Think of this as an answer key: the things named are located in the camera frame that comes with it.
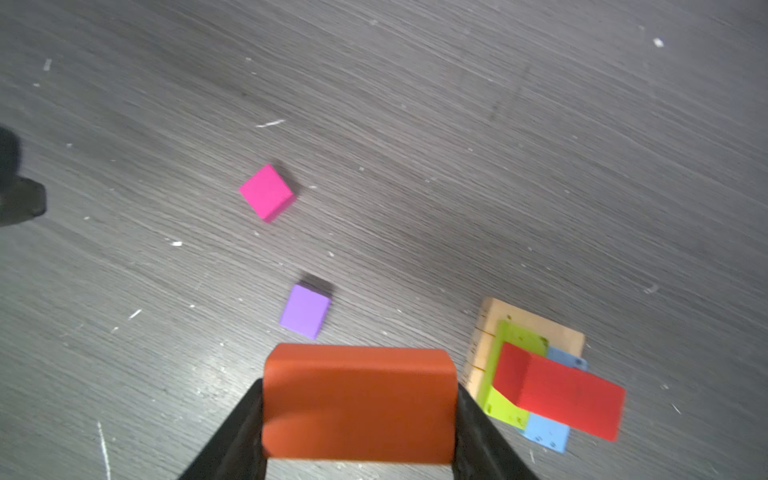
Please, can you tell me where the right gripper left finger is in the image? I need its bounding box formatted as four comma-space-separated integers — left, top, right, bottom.
178, 379, 267, 480

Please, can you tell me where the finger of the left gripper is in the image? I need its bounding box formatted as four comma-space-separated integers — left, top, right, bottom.
1, 126, 47, 227

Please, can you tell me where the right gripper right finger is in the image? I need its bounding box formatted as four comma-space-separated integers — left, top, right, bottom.
452, 384, 538, 480

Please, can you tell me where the lime green block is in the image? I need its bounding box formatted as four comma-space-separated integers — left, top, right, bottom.
476, 319, 549, 430

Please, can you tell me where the light blue block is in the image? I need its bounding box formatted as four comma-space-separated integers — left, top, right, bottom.
520, 346, 590, 455

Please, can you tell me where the red rectangular block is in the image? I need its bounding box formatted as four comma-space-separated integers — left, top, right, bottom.
516, 354, 626, 441

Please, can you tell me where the orange rectangular block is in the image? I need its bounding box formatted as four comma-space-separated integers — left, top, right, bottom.
261, 343, 458, 464

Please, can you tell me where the natural wood long block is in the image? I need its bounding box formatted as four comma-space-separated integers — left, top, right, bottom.
459, 297, 586, 399

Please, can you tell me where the purple cube block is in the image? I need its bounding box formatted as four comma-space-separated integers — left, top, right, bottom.
279, 284, 331, 340

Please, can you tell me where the magenta cube block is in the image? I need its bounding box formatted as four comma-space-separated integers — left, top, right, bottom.
239, 164, 296, 223

